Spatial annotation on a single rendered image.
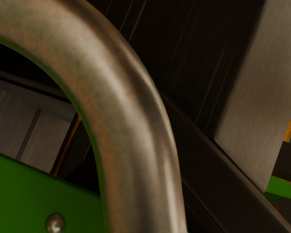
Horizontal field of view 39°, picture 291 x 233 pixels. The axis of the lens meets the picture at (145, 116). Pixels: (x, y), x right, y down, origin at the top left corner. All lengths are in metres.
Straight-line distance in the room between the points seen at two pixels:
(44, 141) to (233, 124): 0.42
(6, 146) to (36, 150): 0.06
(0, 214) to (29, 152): 0.42
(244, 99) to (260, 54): 0.04
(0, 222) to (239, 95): 0.17
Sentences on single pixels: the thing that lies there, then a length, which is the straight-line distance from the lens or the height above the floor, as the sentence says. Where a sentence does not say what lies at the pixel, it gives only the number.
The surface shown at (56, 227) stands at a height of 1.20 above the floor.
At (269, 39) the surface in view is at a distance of 0.33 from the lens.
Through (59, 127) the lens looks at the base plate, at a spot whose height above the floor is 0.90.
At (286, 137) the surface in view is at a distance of 8.67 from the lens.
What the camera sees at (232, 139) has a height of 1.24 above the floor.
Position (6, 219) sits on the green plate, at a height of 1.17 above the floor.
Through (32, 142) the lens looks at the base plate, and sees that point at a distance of 0.65.
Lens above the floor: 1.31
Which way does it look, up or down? 26 degrees down
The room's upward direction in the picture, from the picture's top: 108 degrees clockwise
